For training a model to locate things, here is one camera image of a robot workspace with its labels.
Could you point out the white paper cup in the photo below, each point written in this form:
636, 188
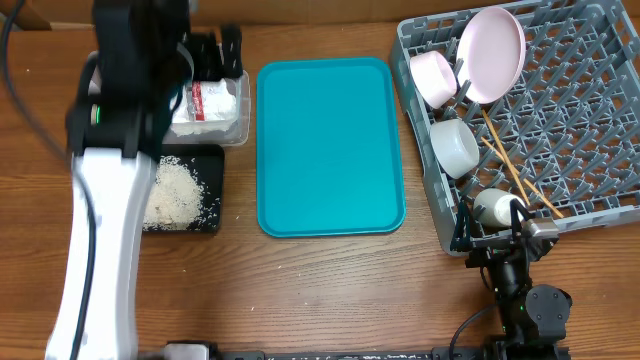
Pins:
492, 207

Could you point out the red snack wrapper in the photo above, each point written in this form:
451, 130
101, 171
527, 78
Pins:
197, 101

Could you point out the wooden chopstick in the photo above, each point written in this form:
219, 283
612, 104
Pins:
505, 156
528, 183

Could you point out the clear plastic bin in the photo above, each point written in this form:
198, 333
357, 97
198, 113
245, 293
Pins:
236, 135

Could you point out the teal plastic tray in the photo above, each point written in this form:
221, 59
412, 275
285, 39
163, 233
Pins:
328, 157

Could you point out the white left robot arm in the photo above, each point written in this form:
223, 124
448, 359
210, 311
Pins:
136, 88

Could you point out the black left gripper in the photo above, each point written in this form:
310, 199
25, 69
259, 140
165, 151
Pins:
211, 67

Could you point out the white napkin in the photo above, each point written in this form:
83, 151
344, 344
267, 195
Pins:
220, 106

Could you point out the white round plate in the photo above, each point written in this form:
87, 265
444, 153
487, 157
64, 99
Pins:
492, 48

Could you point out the pile of rice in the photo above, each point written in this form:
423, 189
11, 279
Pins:
177, 201

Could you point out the black rail at table edge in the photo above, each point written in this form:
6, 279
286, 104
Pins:
209, 350

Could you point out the black tray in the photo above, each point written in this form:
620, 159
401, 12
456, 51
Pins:
209, 162

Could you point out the pink bowl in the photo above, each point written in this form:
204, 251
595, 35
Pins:
433, 78

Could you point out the grey dishwasher rack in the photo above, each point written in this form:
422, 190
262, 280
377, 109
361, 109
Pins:
570, 124

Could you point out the grey-green bowl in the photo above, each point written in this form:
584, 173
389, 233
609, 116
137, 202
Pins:
455, 147

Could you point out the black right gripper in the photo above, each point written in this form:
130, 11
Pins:
487, 251

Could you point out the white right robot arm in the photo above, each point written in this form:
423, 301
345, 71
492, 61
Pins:
533, 317

